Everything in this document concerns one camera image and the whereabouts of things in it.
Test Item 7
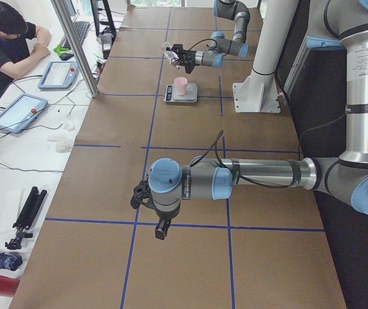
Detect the black keyboard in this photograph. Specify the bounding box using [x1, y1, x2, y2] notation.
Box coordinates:
[58, 21, 91, 51]

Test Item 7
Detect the clear glass sauce bottle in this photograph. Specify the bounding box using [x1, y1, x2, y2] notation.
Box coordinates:
[162, 42, 179, 66]

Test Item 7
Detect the blue teach pendant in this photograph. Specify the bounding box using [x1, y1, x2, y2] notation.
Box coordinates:
[0, 94, 48, 134]
[38, 61, 78, 90]

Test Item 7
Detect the white crumpled tissue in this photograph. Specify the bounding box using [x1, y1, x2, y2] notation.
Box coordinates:
[47, 117, 75, 153]

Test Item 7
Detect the aluminium frame post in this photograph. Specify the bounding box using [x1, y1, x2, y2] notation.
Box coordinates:
[51, 0, 99, 98]

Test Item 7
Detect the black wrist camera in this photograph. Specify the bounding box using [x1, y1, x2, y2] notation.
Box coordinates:
[171, 44, 185, 54]

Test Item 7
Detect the pink paper cup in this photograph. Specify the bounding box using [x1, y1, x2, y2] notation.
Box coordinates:
[174, 77, 188, 96]

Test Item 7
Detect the silver digital kitchen scale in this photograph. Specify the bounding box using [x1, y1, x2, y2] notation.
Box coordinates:
[162, 83, 199, 104]

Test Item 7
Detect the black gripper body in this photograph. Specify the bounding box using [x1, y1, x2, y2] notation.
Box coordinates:
[178, 48, 196, 73]
[130, 180, 155, 209]

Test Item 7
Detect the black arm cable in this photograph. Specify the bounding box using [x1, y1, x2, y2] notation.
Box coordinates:
[189, 129, 296, 189]
[187, 39, 219, 52]

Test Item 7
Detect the far blue teach pendant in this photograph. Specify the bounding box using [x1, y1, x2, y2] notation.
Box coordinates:
[38, 61, 78, 90]

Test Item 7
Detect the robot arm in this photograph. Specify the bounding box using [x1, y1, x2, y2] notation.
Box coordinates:
[131, 1, 368, 239]
[162, 1, 250, 74]

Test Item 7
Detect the black power adapter box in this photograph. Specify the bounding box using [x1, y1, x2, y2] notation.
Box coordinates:
[100, 32, 113, 59]

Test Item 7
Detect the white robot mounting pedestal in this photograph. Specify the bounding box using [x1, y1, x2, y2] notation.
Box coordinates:
[233, 0, 299, 113]

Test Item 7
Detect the near blue teach pendant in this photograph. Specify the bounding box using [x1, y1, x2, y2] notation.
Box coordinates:
[0, 94, 48, 134]

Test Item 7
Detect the black folded tripod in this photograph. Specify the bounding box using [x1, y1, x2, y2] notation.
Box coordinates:
[5, 186, 47, 250]

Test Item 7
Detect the seated person black shirt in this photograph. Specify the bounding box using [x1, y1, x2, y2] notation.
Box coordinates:
[0, 1, 51, 97]

